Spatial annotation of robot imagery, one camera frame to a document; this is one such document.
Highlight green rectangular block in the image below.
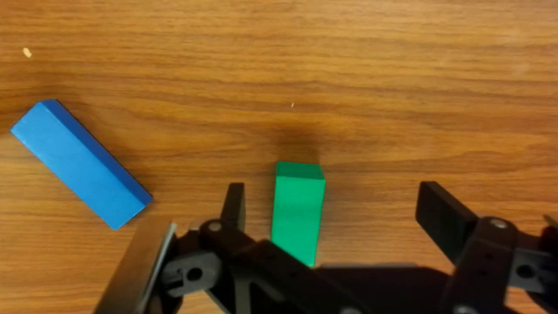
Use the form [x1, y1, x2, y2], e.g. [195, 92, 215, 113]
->
[269, 160, 328, 270]

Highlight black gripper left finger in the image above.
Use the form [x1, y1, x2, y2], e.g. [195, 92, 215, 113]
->
[154, 181, 293, 314]

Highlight blue rectangular block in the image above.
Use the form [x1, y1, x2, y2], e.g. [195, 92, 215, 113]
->
[9, 97, 155, 231]

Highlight brown wooden table board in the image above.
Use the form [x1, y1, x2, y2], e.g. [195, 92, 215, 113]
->
[0, 0, 558, 314]

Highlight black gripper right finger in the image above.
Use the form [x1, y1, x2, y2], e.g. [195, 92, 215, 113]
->
[415, 179, 558, 314]

